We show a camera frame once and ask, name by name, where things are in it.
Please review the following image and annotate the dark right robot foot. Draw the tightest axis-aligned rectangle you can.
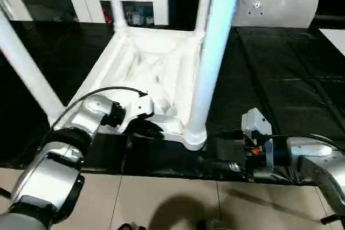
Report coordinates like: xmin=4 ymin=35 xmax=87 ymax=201
xmin=196 ymin=218 xmax=230 ymax=230

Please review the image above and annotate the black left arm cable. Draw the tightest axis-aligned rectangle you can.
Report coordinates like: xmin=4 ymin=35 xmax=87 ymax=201
xmin=40 ymin=86 xmax=149 ymax=155

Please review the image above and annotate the black tripod leg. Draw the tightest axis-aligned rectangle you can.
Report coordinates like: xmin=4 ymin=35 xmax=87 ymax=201
xmin=0 ymin=186 xmax=13 ymax=199
xmin=320 ymin=213 xmax=345 ymax=225

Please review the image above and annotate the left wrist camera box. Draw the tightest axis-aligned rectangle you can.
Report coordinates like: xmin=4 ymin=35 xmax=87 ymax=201
xmin=118 ymin=94 xmax=156 ymax=135

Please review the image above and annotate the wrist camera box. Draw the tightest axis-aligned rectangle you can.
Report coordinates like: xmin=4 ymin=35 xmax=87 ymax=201
xmin=240 ymin=107 xmax=275 ymax=172
xmin=118 ymin=94 xmax=156 ymax=135

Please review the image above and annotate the dark robot foot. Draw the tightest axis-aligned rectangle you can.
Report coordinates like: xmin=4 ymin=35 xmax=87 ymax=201
xmin=196 ymin=218 xmax=230 ymax=230
xmin=118 ymin=221 xmax=146 ymax=230

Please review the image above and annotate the white plastic table leg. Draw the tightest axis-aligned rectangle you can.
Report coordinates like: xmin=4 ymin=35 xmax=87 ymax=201
xmin=107 ymin=0 xmax=129 ymax=33
xmin=194 ymin=0 xmax=218 ymax=37
xmin=0 ymin=5 xmax=67 ymax=128
xmin=183 ymin=0 xmax=246 ymax=152

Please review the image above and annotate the black work mat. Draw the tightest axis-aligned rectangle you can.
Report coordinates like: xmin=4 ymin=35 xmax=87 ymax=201
xmin=0 ymin=19 xmax=345 ymax=186

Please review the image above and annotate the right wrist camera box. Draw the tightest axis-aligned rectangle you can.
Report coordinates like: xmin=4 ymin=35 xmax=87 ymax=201
xmin=240 ymin=107 xmax=275 ymax=172

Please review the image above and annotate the dark left robot foot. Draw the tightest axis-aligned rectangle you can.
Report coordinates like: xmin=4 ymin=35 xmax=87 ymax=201
xmin=118 ymin=221 xmax=146 ymax=230

